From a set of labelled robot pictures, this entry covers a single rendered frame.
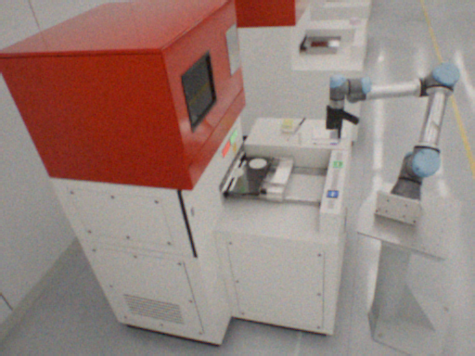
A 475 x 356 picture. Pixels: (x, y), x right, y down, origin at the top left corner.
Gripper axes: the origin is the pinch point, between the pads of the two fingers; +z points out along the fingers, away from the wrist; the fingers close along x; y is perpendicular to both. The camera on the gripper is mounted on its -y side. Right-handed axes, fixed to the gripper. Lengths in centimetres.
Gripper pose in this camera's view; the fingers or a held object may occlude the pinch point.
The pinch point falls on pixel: (340, 141)
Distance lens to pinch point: 211.1
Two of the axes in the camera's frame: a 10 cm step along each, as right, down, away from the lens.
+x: -2.8, 5.8, -7.6
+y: -9.5, -0.8, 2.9
